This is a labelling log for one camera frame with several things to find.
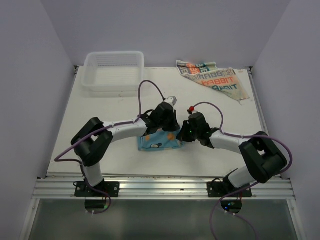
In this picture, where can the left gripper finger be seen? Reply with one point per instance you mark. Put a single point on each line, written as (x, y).
(151, 130)
(170, 122)

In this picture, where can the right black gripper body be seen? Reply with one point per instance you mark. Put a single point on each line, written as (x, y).
(195, 132)

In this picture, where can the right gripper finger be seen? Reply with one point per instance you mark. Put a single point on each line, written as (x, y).
(188, 138)
(185, 130)

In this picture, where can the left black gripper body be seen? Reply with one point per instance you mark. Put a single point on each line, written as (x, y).
(162, 121)

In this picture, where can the blue polka dot towel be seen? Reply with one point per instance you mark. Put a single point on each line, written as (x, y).
(159, 141)

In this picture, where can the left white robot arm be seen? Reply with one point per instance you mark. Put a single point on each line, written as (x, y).
(93, 140)

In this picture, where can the rabbit print towel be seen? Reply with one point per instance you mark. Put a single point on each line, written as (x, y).
(224, 80)

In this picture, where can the white plastic basket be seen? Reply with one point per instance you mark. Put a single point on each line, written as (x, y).
(111, 72)

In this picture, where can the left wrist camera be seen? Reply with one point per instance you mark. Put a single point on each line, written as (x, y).
(172, 100)

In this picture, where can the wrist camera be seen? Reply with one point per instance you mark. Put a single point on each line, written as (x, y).
(191, 110)
(172, 100)

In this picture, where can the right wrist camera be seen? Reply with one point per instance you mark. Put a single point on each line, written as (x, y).
(191, 110)

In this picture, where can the aluminium front rail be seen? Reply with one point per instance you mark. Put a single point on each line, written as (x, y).
(157, 188)

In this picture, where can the aluminium rail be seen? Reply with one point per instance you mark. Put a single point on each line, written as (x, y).
(157, 188)
(258, 106)

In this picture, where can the aluminium right side rail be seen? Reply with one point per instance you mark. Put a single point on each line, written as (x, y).
(258, 106)

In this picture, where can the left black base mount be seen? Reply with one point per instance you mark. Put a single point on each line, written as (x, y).
(111, 188)

